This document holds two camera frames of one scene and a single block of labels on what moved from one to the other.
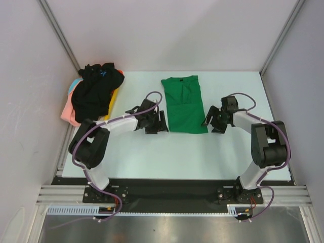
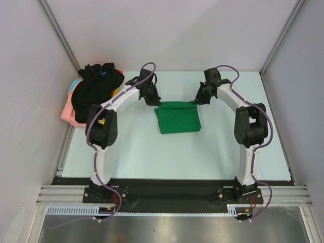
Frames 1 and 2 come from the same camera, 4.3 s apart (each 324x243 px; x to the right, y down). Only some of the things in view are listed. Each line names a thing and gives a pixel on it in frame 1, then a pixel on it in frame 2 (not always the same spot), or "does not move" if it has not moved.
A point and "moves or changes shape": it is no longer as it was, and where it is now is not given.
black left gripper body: [153, 123] → [151, 97]
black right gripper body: [216, 119] → [202, 96]
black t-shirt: [91, 96] does not move
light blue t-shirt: [75, 82] does not move
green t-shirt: [186, 109] moves or changes shape
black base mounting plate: [172, 196] does not move
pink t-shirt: [69, 114] does not move
